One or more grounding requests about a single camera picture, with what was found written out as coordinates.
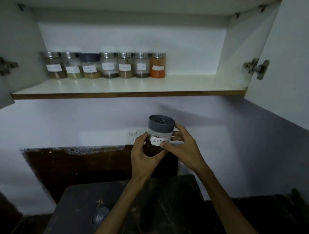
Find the person's right hand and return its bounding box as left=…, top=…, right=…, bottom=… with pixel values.
left=160, top=123, right=209, bottom=173

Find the person's left hand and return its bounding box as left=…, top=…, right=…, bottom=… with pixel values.
left=130, top=132, right=169, bottom=181

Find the grey lid spice container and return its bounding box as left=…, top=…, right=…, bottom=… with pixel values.
left=145, top=115, right=176, bottom=157

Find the person's right forearm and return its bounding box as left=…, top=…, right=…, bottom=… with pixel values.
left=195, top=166, right=258, bottom=234

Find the person's left forearm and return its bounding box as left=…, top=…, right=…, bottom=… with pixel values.
left=94, top=175, right=155, bottom=234

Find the loose round grey lid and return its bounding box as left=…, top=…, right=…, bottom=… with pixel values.
left=91, top=207, right=110, bottom=226

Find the row of labelled glass jars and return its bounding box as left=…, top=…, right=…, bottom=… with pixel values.
left=40, top=51, right=167, bottom=79

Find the metal cabinet hinge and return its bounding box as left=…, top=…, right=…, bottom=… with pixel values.
left=243, top=58, right=271, bottom=80
left=0, top=56, right=20, bottom=77

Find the white cabinet door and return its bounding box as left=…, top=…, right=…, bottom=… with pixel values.
left=244, top=0, right=309, bottom=131
left=0, top=0, right=15, bottom=110

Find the white wall socket switch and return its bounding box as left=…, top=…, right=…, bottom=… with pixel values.
left=128, top=130, right=148, bottom=145

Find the white wall cabinet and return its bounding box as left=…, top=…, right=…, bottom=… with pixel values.
left=10, top=0, right=282, bottom=100

